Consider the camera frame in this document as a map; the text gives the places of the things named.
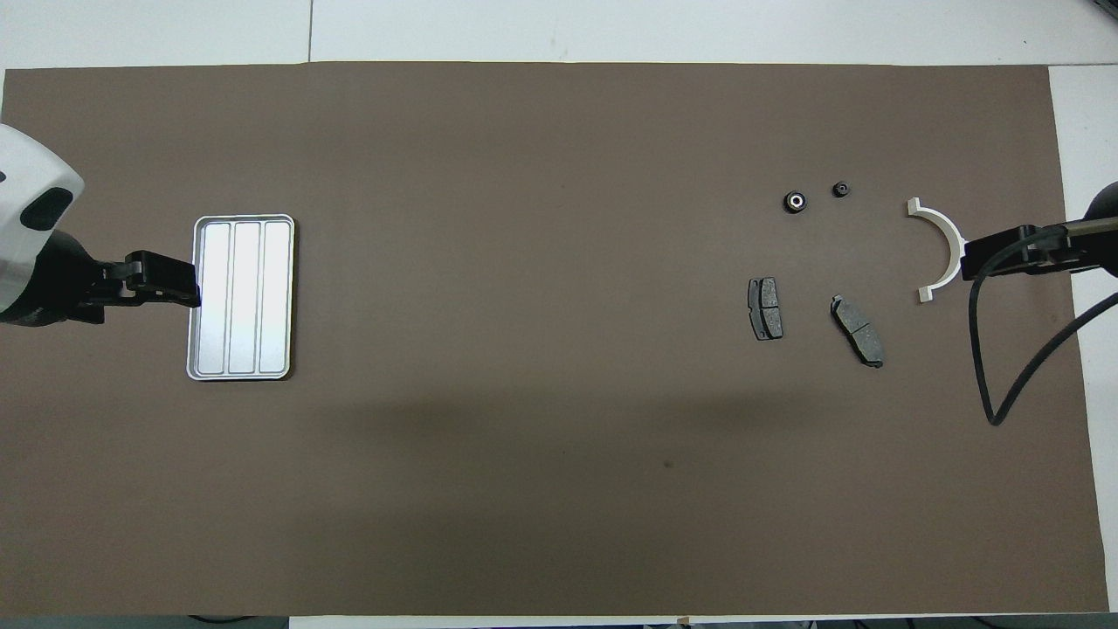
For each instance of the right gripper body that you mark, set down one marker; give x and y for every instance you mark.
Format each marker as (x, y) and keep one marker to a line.
(1104, 253)

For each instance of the small black bearing gear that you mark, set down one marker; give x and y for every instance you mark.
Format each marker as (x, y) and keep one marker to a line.
(841, 189)

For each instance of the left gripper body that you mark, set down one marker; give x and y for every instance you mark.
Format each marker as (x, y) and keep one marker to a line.
(61, 288)

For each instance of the dark grey brake pad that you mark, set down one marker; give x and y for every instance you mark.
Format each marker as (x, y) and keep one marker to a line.
(766, 307)
(858, 330)

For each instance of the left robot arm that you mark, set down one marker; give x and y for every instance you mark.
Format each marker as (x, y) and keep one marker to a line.
(26, 175)

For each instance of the black bearing gear silver centre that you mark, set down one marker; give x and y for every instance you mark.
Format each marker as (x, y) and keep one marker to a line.
(795, 202)

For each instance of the silver metal tray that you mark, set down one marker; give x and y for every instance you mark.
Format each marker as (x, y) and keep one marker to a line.
(242, 297)

